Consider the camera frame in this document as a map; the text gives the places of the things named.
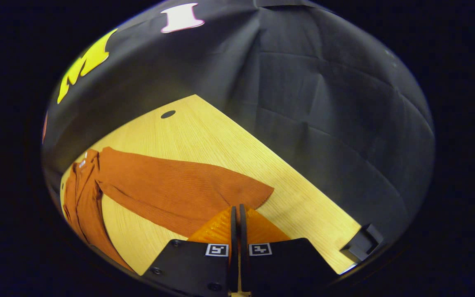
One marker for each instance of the orange knit garment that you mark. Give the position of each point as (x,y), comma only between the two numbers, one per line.
(171,185)

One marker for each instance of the black table edge bracket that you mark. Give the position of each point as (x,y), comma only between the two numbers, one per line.
(363,243)

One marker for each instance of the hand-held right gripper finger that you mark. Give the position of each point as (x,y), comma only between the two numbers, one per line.
(233,231)
(242,231)

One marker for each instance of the black backdrop cloth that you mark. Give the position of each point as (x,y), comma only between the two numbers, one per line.
(303,103)

